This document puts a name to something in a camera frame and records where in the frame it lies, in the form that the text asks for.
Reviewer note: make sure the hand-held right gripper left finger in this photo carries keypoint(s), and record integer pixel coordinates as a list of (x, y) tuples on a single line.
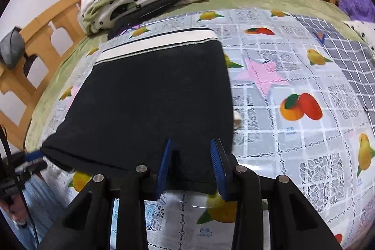
[(163, 171)]

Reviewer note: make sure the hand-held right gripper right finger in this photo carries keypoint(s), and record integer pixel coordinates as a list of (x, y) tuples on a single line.
[(219, 171)]

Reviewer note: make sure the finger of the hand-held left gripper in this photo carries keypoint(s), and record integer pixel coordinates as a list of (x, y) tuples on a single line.
[(34, 155), (33, 168)]

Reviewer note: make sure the black pants with white stripes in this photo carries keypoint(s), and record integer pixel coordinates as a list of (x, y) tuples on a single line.
[(146, 97)]

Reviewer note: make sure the person's left hand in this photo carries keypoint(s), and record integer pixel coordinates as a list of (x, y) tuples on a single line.
[(17, 216)]

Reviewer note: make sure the person's leg in jeans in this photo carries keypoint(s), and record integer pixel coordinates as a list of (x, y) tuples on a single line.
[(49, 203)]

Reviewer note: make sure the fruit print plastic tablecloth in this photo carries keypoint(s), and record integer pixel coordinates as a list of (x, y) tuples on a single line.
[(307, 150)]

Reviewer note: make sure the grey pillow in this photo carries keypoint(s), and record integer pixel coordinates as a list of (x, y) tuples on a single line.
[(11, 48)]

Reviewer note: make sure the grey checked star print sheet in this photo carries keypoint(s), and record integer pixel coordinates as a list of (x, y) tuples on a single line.
[(342, 53)]

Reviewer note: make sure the white black-dotted pillow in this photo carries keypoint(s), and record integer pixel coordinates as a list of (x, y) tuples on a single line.
[(363, 30)]

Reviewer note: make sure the wooden bed frame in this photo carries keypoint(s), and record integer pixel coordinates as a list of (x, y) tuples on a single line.
[(38, 24)]

